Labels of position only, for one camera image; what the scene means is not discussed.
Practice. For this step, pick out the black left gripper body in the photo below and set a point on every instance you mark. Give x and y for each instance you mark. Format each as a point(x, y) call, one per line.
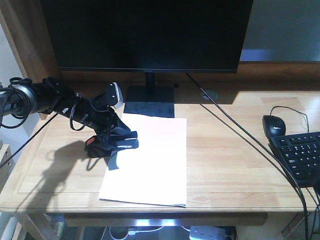
point(81, 114)

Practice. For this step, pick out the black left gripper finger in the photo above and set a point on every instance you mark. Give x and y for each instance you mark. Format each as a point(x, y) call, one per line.
point(119, 131)
point(104, 146)

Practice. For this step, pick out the black stapler with orange label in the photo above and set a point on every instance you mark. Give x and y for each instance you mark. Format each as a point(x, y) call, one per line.
point(120, 145)

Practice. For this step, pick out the white paper sheets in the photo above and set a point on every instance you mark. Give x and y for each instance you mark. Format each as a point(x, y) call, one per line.
point(154, 173)

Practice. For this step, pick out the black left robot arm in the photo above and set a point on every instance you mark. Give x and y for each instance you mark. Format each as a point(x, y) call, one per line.
point(23, 97)

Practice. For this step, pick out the round grey desk grommet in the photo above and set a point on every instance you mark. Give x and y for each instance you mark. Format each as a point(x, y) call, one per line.
point(210, 95)

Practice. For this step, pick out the wooden desk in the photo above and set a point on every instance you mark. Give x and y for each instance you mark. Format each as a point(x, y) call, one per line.
point(229, 178)

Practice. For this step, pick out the white power strip under desk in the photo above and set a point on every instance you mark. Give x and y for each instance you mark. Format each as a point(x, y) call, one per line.
point(207, 233)

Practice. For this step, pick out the black monitor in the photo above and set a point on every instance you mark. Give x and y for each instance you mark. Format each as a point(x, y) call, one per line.
point(148, 36)

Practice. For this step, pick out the black computer mouse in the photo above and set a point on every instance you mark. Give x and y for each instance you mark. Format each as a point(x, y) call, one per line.
point(273, 126)

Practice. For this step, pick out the black keyboard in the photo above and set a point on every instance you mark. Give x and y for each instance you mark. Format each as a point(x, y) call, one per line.
point(300, 155)

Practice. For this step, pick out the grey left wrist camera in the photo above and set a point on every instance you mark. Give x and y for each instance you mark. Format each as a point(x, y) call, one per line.
point(113, 95)

